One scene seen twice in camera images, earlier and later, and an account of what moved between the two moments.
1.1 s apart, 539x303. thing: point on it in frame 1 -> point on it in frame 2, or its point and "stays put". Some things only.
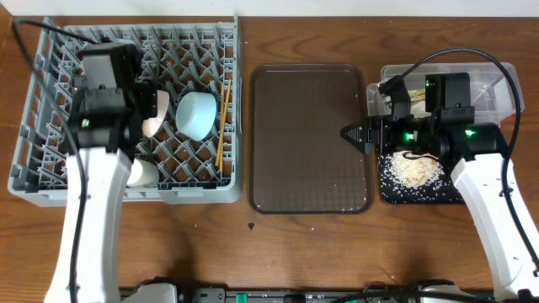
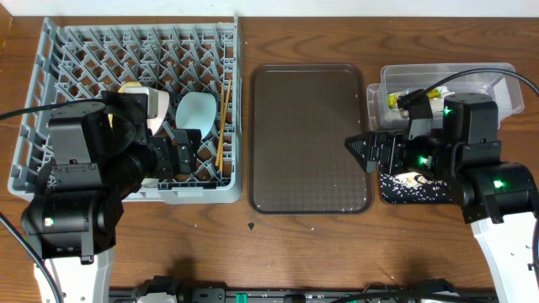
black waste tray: (445, 191) stays put
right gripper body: (405, 135) -> (418, 155)
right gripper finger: (360, 135) -> (366, 147)
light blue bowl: (195, 114) stays put
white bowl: (151, 125) stays put
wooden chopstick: (222, 126) stays put
